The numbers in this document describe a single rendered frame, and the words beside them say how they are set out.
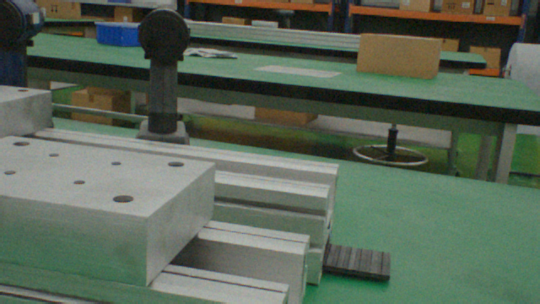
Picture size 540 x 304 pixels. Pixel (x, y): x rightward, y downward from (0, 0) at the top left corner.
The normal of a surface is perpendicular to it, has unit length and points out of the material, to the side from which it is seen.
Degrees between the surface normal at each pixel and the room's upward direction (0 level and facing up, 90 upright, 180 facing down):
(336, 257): 0
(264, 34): 90
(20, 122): 90
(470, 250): 0
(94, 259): 90
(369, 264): 0
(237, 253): 90
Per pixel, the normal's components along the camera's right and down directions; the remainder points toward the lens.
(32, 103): 0.97, 0.12
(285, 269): -0.22, 0.23
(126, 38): 0.78, 0.21
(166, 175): 0.07, -0.96
